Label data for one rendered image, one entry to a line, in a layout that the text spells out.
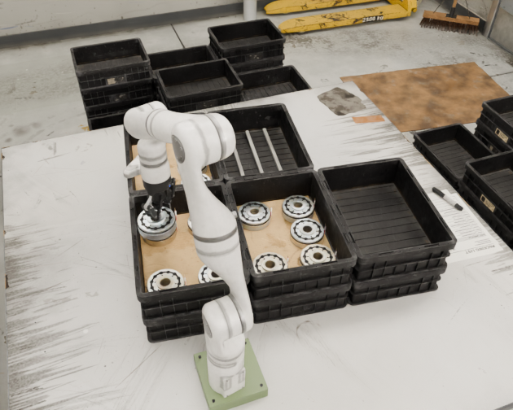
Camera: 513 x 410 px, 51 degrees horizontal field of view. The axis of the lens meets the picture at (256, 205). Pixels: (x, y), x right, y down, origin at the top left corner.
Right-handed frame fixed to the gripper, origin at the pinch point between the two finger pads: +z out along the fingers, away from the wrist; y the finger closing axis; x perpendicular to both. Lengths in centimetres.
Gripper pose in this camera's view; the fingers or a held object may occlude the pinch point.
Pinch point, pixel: (162, 213)
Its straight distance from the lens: 150.2
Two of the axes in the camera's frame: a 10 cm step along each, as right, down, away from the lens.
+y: 4.1, -6.2, 6.6
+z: 0.0, 7.3, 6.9
